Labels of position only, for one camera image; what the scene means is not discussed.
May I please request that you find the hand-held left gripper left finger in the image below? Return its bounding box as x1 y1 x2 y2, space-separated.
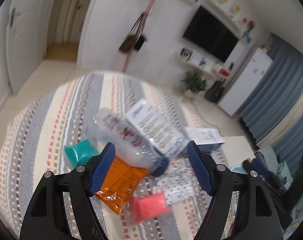
19 142 116 240

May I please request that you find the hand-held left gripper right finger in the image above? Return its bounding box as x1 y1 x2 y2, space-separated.
187 141 283 240

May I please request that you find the orange snack packet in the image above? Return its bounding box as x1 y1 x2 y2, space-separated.
95 156 150 215

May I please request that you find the white patterned tissue packet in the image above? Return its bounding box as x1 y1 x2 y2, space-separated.
155 167 209 204

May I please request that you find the teal packet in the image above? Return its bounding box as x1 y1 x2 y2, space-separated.
64 140 100 167

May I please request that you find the white and blue box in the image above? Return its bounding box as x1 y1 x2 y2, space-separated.
184 127 226 153

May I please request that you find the clear plastic bottle blue cap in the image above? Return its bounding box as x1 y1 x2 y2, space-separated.
88 108 170 177

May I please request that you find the light blue plastic basket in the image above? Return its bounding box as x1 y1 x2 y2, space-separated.
229 165 249 174

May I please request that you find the pink packet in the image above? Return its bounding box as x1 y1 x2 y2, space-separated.
130 191 172 224

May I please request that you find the white printed carton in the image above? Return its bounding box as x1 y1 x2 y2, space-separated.
125 99 188 157

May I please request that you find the striped woven cloth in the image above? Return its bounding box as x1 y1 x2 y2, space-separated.
0 71 242 240

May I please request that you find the black acoustic guitar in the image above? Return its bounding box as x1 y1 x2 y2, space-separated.
205 80 227 103

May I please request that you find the teal sofa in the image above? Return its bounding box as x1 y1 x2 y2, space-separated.
254 145 303 230

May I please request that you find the green potted plant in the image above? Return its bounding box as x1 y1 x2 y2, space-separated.
180 71 208 98

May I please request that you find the white standing air conditioner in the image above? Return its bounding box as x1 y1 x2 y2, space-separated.
217 47 273 115

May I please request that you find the blue curtain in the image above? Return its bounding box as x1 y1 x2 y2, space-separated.
238 34 303 153

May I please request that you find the brown hanging bag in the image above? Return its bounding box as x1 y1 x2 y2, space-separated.
118 14 145 53

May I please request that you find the black hanging bag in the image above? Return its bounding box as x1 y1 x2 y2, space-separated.
134 35 147 51

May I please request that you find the white door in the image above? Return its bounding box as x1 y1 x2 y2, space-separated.
5 0 67 94

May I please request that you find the pink coat rack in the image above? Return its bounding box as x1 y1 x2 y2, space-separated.
121 0 167 73

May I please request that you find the pink and white wall shelf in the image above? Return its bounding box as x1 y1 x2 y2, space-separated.
218 66 232 78

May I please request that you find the white lower wall shelf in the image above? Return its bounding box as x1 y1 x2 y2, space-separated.
174 52 217 75

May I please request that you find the butterfly picture frame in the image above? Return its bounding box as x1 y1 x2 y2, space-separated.
180 47 193 60

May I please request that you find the black wall television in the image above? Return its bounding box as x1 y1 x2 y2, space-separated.
182 6 239 63

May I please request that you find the curved white wall shelf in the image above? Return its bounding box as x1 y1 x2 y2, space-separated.
204 0 244 38

